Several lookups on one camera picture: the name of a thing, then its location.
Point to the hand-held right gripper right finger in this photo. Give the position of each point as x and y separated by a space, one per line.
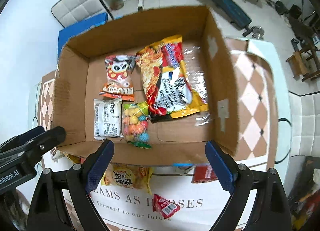
220 166

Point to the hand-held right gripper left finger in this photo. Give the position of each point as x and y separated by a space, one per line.
100 166

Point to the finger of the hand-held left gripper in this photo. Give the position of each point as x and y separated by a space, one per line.
30 133
50 136

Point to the yellow crinkled chip bag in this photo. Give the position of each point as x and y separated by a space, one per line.
73 158

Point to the yellow rice cracker bag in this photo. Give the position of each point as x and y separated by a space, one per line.
130 177

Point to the red triangular snack packet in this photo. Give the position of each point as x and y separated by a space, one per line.
166 206

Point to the brown cardboard box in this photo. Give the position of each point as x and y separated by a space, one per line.
150 28

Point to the white wrapped cake packet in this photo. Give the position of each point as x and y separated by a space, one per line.
107 118

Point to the checkered printed tablecloth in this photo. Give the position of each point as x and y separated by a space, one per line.
140 201

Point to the colourful candy ball bag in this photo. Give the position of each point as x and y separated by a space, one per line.
135 123

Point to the panda print snack packet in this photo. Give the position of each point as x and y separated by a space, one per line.
117 76

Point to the white quilted leather chair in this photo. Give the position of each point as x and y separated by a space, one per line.
307 126

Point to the large instant noodle pack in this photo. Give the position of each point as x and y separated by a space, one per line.
170 81

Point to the blue square cushion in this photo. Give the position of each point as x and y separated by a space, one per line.
75 31

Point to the small wooden stool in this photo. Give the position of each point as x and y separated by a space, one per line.
300 63

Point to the chrome dumbbell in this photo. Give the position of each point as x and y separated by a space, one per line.
257 31

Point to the dark brown wooden chair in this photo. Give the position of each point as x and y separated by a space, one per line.
303 31

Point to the black sit-up bench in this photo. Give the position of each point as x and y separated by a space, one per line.
225 1

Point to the black speaker box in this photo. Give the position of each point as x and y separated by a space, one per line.
295 11

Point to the white padded chair black frame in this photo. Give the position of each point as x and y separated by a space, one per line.
75 4

